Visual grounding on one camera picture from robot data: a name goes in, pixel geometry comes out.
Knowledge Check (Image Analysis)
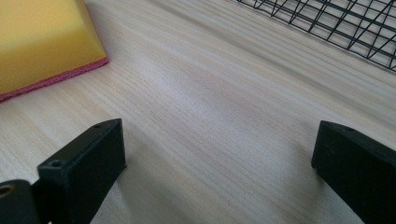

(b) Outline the yellow sponge with pink base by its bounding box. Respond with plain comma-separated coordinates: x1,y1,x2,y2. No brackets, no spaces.
0,0,109,103

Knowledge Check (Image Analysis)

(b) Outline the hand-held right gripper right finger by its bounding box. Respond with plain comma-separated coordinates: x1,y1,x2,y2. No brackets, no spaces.
311,119,396,224

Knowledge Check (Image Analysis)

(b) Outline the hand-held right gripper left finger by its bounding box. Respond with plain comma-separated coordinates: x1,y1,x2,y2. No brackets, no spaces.
31,118,127,224

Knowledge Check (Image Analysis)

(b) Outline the black wire basket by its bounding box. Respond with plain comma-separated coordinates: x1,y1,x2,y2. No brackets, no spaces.
232,0,396,74

